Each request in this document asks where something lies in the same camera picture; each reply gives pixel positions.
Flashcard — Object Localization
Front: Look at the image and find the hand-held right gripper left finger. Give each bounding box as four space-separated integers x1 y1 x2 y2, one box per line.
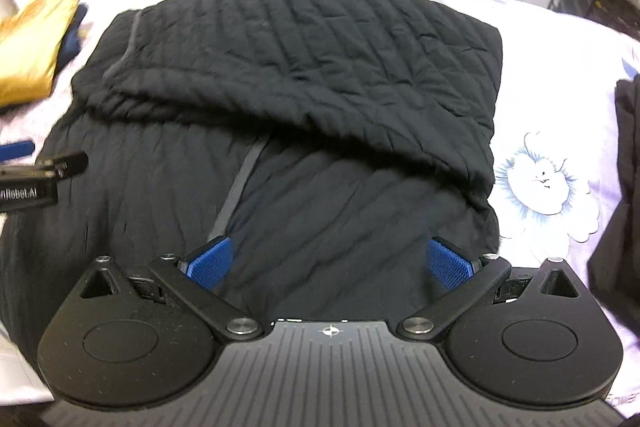
70 237 266 340

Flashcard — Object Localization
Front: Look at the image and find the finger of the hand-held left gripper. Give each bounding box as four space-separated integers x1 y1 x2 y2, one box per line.
0 151 90 180
0 141 35 164

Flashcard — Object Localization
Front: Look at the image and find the black quilted jacket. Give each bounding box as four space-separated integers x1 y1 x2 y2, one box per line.
0 0 505 343

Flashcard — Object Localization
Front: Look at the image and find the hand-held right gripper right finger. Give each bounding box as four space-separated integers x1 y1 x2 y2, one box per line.
397 236 586 340

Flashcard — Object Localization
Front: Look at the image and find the navy folded cloth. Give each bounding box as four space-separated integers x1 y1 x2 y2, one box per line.
52 2 91 73

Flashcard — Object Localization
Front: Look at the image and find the gold velvet cloth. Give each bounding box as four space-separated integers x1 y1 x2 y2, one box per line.
0 0 85 108

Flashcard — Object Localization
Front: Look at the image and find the dark garment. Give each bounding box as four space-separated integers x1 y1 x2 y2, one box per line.
587 77 640 343

